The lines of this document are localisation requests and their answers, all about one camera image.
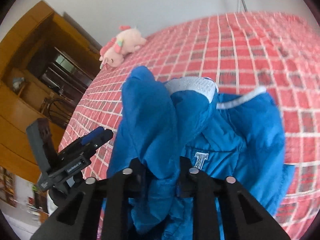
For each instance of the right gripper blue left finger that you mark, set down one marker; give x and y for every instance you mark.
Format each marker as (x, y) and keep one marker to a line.
(96, 202)

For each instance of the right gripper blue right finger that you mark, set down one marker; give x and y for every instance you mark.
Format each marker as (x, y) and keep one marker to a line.
(224, 209)

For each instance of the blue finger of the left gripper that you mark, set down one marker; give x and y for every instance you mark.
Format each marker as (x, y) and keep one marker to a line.
(91, 135)
(100, 139)

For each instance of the blue puffer jacket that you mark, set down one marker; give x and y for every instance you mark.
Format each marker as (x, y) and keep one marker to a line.
(222, 134)

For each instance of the black metal chair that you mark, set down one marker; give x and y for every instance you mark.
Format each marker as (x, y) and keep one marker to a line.
(58, 111)

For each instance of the wooden wardrobe cabinet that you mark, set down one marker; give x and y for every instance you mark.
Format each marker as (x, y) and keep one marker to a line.
(24, 50)

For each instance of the pink unicorn plush toy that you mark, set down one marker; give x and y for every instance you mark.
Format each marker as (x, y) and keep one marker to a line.
(128, 41)

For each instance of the red plaid bed sheet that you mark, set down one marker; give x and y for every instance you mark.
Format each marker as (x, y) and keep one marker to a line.
(240, 51)

